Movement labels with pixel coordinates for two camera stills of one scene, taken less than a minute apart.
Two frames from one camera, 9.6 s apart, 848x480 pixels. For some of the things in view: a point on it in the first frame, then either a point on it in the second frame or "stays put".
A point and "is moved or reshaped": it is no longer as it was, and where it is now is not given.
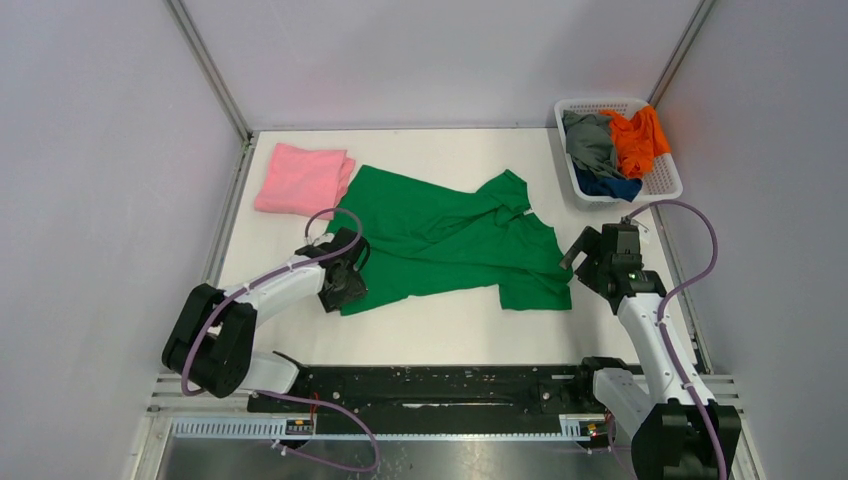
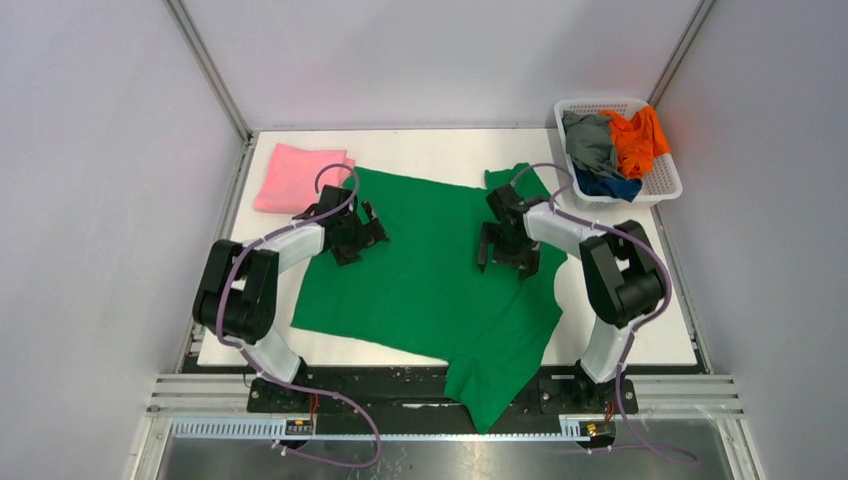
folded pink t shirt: x=303 y=181 stays put
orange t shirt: x=638 y=138 stays put
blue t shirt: x=592 y=185 stays put
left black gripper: x=355 y=290 → x=369 y=234
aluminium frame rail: x=217 y=85 stays put
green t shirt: x=429 y=242 is moved or reshaped
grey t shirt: x=591 y=144 stays put
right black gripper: x=586 y=242 → x=528 y=260
